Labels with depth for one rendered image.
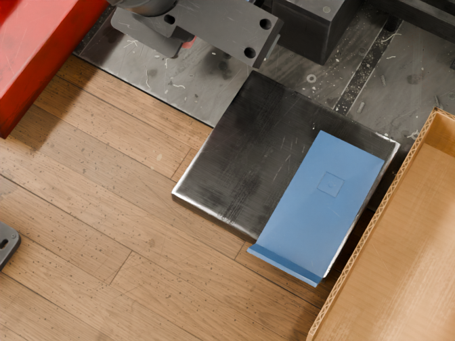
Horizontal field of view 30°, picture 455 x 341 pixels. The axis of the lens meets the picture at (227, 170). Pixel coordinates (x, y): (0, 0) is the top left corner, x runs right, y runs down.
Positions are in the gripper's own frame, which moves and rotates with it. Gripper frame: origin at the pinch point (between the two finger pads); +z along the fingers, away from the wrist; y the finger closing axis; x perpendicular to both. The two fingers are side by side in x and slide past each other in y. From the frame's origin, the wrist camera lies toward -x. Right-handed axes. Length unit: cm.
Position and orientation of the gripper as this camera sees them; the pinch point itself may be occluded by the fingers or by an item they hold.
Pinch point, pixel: (193, 2)
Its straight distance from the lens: 82.5
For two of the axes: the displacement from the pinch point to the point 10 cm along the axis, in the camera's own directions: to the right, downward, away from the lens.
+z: 2.0, -0.7, 9.8
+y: 4.7, -8.7, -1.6
